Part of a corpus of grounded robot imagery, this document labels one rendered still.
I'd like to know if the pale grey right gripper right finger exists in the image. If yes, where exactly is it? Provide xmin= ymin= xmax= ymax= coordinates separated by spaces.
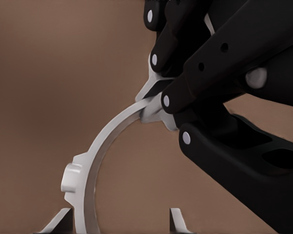
xmin=169 ymin=208 xmax=191 ymax=234

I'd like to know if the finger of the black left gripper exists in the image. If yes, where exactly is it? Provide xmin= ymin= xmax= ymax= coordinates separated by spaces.
xmin=140 ymin=21 xmax=293 ymax=234
xmin=135 ymin=0 xmax=214 ymax=101

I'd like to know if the white drainage pipe clamp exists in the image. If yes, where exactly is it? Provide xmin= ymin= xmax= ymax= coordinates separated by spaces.
xmin=61 ymin=97 xmax=165 ymax=234

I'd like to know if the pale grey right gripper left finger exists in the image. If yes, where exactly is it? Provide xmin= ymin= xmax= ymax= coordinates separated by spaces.
xmin=38 ymin=208 xmax=73 ymax=234

